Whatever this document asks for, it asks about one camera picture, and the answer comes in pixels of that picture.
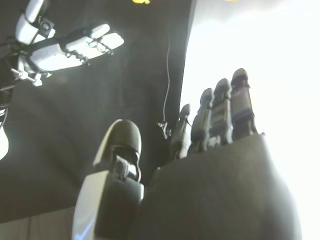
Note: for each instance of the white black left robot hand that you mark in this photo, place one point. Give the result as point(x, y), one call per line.
point(212, 190)

